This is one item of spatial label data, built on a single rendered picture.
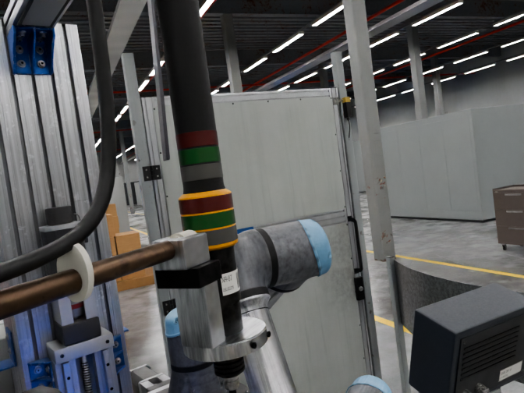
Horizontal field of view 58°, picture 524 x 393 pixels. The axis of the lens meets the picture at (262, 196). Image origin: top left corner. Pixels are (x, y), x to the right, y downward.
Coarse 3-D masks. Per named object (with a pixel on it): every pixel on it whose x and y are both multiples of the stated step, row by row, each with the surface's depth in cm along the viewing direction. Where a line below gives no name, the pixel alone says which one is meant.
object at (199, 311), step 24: (168, 240) 34; (192, 240) 34; (168, 264) 34; (192, 264) 34; (216, 264) 35; (168, 288) 35; (192, 288) 34; (216, 288) 36; (192, 312) 35; (216, 312) 36; (192, 336) 36; (216, 336) 35; (240, 336) 37; (264, 336) 38; (216, 360) 35
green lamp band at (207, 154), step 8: (184, 152) 37; (192, 152) 36; (200, 152) 36; (208, 152) 37; (216, 152) 37; (184, 160) 37; (192, 160) 36; (200, 160) 36; (208, 160) 37; (216, 160) 37
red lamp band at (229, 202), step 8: (184, 200) 37; (192, 200) 36; (200, 200) 36; (208, 200) 36; (216, 200) 36; (224, 200) 37; (232, 200) 38; (184, 208) 37; (192, 208) 36; (200, 208) 36; (208, 208) 36; (216, 208) 36; (224, 208) 37
